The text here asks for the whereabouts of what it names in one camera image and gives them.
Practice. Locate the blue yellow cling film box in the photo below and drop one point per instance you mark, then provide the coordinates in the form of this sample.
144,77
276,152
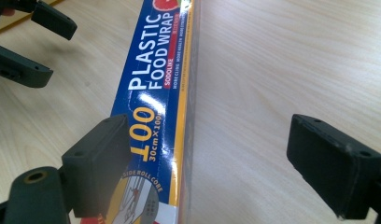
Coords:
154,62

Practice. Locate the yellow tape strip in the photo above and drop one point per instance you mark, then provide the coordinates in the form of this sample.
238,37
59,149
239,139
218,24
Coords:
14,22

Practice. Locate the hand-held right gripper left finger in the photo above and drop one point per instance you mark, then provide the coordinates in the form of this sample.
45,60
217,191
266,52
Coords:
95,165

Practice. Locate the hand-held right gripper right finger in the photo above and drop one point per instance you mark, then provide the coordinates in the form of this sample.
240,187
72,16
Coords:
331,168

